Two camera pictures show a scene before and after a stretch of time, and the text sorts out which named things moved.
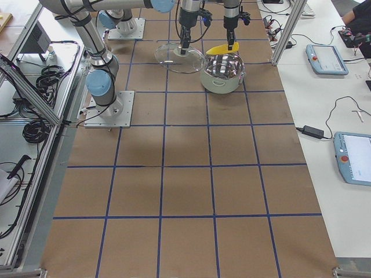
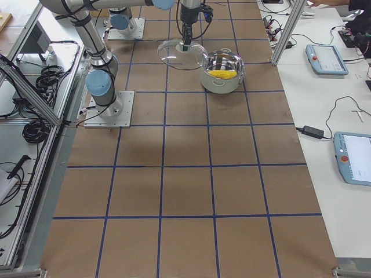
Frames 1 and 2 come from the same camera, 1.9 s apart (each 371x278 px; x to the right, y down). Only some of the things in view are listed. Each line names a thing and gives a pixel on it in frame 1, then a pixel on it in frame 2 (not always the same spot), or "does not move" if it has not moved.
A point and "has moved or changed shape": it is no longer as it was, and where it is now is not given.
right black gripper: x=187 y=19 does not move
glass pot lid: x=168 y=56 has moved or changed shape
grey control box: x=38 y=41 does not move
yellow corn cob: x=223 y=49 → x=222 y=74
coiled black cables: x=36 y=131 does not move
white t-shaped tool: x=359 y=114 does not move
